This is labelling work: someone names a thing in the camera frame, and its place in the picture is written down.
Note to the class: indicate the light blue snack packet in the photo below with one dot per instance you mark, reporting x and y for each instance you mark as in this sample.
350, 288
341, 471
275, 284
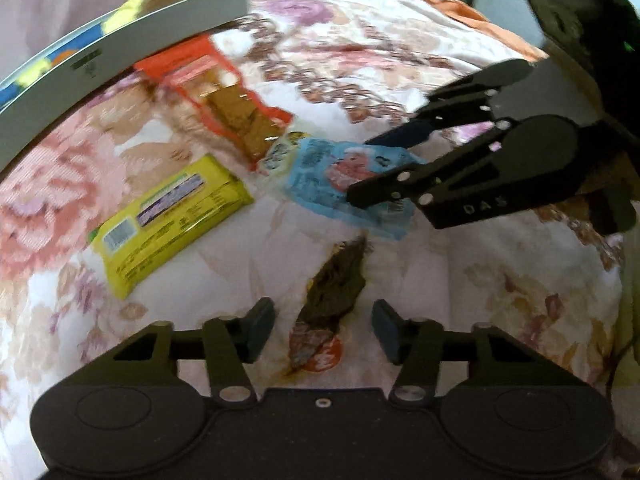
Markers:
320, 175

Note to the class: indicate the small cartoon print packet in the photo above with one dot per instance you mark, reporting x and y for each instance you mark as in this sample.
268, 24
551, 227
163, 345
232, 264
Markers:
281, 152

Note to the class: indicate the red snack packet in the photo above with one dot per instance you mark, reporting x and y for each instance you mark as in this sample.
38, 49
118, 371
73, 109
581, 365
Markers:
230, 110

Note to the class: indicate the grey tray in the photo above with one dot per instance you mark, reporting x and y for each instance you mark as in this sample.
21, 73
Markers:
150, 20

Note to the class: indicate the clear brown snack packet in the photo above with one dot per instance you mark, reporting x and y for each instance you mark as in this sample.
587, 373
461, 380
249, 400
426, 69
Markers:
330, 280

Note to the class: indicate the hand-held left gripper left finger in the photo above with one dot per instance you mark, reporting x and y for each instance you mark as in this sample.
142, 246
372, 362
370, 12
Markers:
260, 328

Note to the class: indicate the blue colourful packet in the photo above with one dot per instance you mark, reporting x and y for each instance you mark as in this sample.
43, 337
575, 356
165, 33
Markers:
45, 60

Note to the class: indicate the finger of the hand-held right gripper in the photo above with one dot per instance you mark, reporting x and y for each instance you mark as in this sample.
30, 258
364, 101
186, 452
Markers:
395, 187
415, 130

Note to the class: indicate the orange cloth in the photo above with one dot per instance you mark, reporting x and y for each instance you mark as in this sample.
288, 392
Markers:
450, 5

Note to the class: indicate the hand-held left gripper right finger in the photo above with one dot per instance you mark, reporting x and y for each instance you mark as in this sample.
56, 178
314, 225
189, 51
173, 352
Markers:
387, 330

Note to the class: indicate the pink duvet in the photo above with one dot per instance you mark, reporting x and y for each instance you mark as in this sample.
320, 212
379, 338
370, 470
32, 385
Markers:
60, 0

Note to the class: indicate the yellow bar packet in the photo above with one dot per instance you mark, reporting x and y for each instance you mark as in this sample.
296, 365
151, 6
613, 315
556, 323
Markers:
170, 220

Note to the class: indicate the floral bedsheet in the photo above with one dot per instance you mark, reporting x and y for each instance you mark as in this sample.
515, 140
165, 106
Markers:
450, 270

